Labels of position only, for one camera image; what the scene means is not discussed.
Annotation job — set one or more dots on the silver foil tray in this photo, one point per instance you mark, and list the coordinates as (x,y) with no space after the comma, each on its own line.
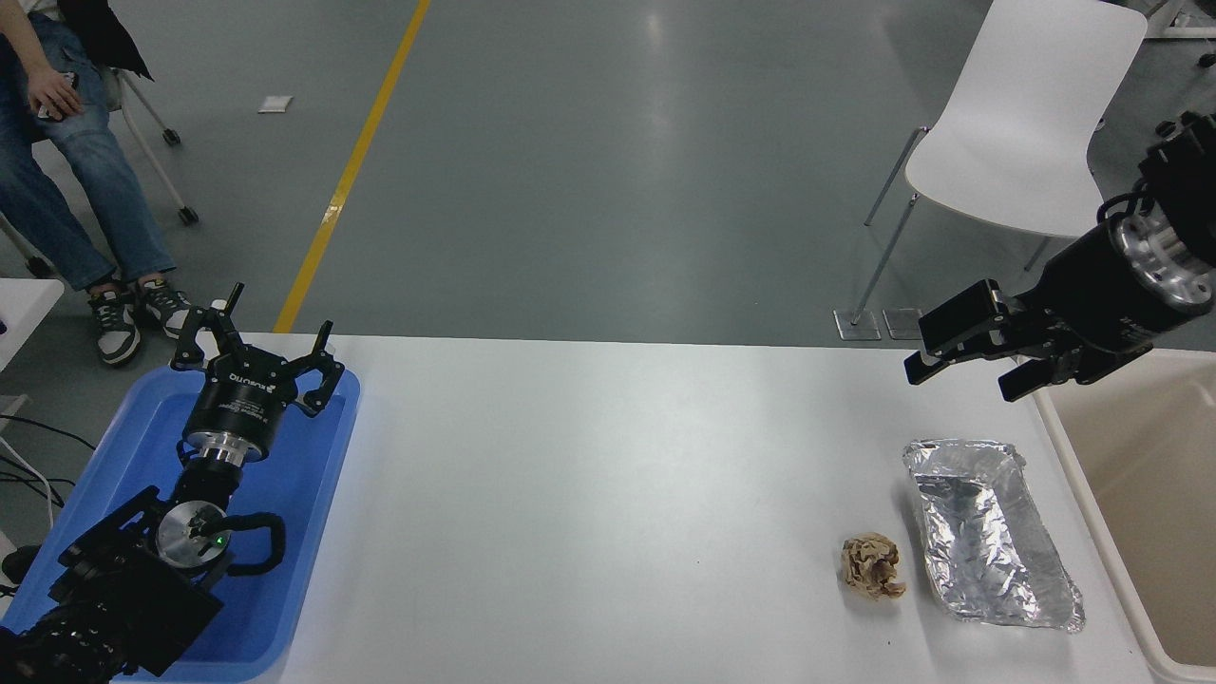
(978,532)

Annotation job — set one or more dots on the person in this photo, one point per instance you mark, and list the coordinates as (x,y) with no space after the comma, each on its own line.
(95,180)

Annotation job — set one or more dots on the white chair with metal legs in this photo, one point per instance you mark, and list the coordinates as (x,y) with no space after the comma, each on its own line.
(1026,114)

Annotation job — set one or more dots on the white metal frame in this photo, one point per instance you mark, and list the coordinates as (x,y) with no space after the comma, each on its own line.
(1187,31)

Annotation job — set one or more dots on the dark phone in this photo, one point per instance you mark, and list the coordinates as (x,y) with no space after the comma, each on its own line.
(70,82)

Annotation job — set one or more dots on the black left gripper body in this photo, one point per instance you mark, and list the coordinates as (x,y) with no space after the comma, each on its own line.
(242,404)

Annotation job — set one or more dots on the large pale bin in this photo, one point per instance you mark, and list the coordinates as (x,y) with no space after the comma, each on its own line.
(1149,494)

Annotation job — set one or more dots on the grey metal floor plate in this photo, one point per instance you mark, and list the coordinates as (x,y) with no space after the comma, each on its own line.
(905,323)
(858,325)

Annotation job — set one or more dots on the white side table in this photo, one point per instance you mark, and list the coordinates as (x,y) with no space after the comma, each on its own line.
(24,304)

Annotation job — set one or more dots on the black jacket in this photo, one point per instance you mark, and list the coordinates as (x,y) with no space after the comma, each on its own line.
(100,33)

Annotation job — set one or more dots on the white wheeled chair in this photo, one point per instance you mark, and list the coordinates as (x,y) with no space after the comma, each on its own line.
(116,90)

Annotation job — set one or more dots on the chair base with black casters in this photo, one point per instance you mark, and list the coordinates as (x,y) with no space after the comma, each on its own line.
(1166,127)

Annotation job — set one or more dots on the person's hand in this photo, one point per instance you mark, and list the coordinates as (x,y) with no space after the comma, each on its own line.
(55,95)

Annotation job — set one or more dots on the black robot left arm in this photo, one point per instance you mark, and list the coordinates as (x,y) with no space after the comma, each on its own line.
(123,589)

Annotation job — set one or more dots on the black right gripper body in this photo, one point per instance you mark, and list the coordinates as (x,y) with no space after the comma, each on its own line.
(1102,294)

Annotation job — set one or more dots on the black round foot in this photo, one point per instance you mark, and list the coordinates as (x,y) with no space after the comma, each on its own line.
(21,563)

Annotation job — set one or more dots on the crumpled tan paper ball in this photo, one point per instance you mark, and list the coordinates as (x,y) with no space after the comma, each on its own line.
(872,567)

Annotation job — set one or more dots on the white paper scrap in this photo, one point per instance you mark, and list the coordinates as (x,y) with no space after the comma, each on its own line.
(275,104)

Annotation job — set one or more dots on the blue plastic tray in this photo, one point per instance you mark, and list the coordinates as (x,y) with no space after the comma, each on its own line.
(313,475)

